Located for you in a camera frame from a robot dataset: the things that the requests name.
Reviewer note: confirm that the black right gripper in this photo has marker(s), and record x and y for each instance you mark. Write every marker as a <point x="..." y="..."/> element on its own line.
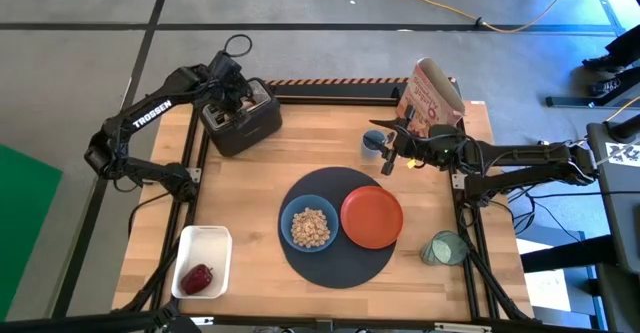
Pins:
<point x="435" y="145"/>

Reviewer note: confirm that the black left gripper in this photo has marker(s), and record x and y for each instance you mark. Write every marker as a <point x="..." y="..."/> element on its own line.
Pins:
<point x="227" y="80"/>

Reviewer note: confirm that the dark red apple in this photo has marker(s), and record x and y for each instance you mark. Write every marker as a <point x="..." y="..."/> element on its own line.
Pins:
<point x="196" y="279"/>

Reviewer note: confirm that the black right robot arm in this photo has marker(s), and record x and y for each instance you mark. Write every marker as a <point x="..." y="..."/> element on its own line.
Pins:
<point x="525" y="153"/>

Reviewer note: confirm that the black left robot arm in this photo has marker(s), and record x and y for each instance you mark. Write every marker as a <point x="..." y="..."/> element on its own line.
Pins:
<point x="150" y="108"/>

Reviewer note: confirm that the blue plastic cup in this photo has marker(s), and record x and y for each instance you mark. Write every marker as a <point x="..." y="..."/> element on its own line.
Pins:
<point x="370" y="140"/>

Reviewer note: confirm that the black toaster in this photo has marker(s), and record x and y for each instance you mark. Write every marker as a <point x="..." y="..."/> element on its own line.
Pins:
<point x="250" y="133"/>

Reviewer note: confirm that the small yellow tag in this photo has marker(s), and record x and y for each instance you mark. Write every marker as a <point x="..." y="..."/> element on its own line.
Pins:
<point x="412" y="163"/>

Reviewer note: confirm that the cereal box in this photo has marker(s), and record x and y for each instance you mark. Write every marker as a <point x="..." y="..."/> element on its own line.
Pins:
<point x="430" y="98"/>

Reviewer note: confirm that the orange plate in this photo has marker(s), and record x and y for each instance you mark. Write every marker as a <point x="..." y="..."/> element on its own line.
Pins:
<point x="372" y="218"/>

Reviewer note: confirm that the striped hazard tape strip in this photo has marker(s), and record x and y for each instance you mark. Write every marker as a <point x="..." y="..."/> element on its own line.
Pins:
<point x="340" y="80"/>

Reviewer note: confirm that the cereal rings pile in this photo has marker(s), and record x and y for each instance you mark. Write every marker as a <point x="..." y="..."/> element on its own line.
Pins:
<point x="310" y="228"/>

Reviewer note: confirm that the teal ribbed tumbler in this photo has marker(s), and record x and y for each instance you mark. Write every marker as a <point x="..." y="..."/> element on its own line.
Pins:
<point x="445" y="249"/>

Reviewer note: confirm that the blue bowl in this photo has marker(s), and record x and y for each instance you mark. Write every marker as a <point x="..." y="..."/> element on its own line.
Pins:
<point x="287" y="223"/>

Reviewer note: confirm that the dark round placemat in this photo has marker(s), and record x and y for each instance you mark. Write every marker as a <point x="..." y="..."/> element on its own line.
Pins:
<point x="340" y="268"/>

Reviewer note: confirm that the white plastic bin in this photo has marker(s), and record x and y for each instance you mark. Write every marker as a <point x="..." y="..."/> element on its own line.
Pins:
<point x="205" y="245"/>

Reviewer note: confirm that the black desk foot bar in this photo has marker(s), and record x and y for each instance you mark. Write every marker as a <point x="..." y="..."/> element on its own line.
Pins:
<point x="575" y="101"/>

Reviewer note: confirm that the black stand beam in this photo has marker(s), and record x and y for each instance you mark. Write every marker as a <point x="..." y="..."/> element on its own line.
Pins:
<point x="565" y="255"/>

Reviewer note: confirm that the person's shoe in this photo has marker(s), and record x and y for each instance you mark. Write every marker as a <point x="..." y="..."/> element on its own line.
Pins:
<point x="607" y="86"/>
<point x="602" y="63"/>

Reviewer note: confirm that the black white fiducial tag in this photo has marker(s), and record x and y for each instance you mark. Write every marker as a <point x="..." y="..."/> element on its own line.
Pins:
<point x="622" y="154"/>

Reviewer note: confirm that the green mat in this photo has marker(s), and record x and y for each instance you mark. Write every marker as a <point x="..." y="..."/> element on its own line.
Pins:
<point x="25" y="223"/>

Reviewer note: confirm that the grey cabinet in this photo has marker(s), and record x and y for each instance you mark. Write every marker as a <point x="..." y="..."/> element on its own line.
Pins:
<point x="620" y="213"/>

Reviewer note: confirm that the person's leg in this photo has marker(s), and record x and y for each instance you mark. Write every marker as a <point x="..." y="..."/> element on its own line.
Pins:
<point x="625" y="45"/>

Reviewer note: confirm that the black aluminium table frame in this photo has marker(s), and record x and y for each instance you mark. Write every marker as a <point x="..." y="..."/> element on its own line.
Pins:
<point x="340" y="93"/>

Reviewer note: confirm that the metal mounting bracket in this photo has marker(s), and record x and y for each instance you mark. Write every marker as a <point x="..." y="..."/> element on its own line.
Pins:
<point x="458" y="181"/>
<point x="194" y="175"/>

